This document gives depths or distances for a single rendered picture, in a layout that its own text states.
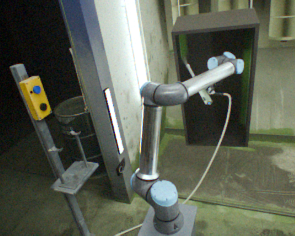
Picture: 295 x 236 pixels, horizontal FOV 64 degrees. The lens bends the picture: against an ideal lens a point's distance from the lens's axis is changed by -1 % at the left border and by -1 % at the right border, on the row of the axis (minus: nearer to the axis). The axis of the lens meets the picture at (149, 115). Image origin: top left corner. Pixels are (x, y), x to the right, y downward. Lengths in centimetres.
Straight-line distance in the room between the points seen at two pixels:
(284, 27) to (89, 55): 209
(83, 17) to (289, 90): 253
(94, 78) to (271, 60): 231
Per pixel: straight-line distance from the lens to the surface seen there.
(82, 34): 187
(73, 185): 181
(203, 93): 190
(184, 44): 225
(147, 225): 162
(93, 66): 189
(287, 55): 348
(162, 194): 139
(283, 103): 334
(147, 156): 142
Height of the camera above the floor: 190
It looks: 27 degrees down
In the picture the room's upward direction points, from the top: 9 degrees counter-clockwise
